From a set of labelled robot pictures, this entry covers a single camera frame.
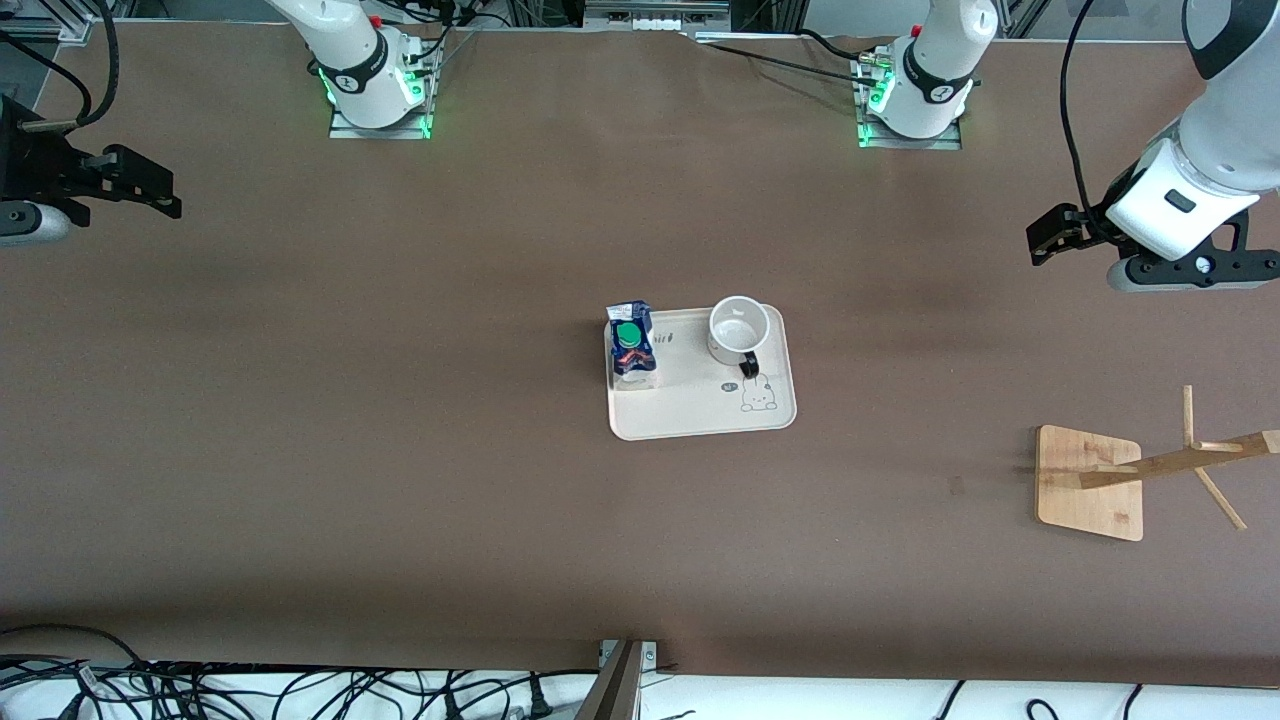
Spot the white mug black handle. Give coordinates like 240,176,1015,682
707,295,773,379

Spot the blue white milk carton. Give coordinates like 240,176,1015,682
606,300,661,391

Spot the wooden cup rack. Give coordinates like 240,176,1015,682
1035,385,1280,543

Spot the beige rabbit print tray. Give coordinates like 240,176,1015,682
604,305,798,442

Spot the aluminium profile bar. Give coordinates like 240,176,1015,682
575,640,661,720

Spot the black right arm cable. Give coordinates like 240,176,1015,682
0,0,121,131

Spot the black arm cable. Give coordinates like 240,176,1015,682
1058,0,1103,236
0,0,121,131

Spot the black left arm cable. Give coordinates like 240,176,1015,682
1058,0,1103,236

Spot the short black table cable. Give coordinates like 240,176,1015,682
795,28,869,63

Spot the long black table cable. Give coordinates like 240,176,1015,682
695,40,883,87

